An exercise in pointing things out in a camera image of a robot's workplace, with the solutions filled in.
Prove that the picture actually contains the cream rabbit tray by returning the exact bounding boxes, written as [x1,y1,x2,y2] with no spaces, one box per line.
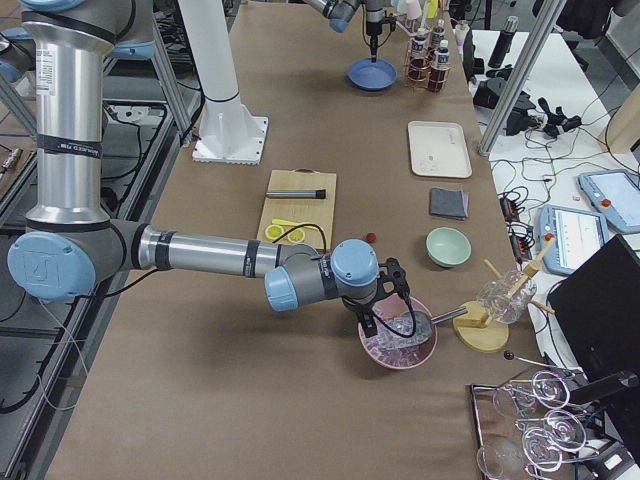
[408,121,472,179]

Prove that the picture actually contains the wooden mug tree stand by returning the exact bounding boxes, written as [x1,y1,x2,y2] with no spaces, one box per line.
[453,236,555,353]

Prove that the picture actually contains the lower left drink bottle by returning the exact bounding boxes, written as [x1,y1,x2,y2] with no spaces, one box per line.
[408,27,428,81]

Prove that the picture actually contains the light green bowl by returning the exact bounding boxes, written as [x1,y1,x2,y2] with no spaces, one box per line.
[425,227,471,268]

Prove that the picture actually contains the far teach pendant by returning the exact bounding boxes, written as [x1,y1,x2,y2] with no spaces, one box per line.
[578,169,640,234]

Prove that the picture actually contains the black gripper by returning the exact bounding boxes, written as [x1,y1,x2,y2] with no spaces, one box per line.
[364,4,383,62]
[356,257,410,337]

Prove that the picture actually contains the teach pendant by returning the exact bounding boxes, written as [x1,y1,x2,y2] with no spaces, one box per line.
[538,205,609,276]
[578,169,640,234]

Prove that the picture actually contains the wine glass rack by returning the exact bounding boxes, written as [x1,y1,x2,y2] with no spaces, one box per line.
[467,368,640,480]

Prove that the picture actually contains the blue plate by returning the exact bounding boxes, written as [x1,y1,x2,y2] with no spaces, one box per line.
[348,58,397,91]

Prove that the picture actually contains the wooden cutting board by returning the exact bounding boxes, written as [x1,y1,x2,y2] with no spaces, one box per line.
[256,170,337,249]

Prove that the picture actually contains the lower right drink bottle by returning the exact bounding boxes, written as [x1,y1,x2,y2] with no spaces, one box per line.
[430,19,445,50]

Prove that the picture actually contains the pink bowl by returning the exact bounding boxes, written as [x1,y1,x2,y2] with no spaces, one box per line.
[358,294,440,370]

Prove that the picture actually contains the glass mug on stand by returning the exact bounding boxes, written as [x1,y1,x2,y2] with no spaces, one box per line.
[477,270,537,324]

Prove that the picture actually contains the metal ice scoop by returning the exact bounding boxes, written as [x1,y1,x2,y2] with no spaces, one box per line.
[379,306,468,350]

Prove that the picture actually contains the steel cylinder muddler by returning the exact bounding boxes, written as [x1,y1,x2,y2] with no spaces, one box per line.
[265,189,327,200]

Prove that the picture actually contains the clear acrylic ice cubes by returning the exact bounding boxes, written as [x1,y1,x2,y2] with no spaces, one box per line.
[363,302,434,365]

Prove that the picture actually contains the grey folded cloth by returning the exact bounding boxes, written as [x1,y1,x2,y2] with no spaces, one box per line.
[429,187,469,220]

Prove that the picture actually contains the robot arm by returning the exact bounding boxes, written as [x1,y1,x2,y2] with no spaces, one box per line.
[304,0,393,63]
[7,1,410,336]

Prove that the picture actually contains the upper lemon slice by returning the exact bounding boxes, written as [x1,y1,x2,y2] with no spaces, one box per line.
[286,229,306,244]

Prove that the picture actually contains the black thermos bottle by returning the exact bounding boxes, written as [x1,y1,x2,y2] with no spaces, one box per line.
[488,15,519,69]

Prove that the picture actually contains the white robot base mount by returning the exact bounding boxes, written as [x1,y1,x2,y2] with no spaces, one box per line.
[179,0,268,165]

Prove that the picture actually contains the copper wire bottle rack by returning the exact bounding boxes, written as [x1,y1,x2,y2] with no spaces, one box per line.
[404,36,450,93]

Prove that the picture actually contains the yellow plastic knife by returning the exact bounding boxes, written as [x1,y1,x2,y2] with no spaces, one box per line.
[271,218,313,227]

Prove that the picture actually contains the lower lemon slice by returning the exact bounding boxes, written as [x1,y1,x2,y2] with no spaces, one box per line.
[264,224,284,241]

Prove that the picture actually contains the near teach pendant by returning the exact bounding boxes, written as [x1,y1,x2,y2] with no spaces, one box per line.
[538,205,609,276]

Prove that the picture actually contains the lemon slice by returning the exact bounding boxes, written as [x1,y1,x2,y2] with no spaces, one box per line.
[286,229,306,244]
[264,224,284,241]

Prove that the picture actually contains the upper drink bottle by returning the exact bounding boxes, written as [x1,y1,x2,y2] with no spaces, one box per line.
[428,40,450,93]

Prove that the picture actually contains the drink bottle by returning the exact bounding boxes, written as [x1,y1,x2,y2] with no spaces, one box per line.
[408,27,428,81]
[430,19,445,50]
[428,40,450,93]

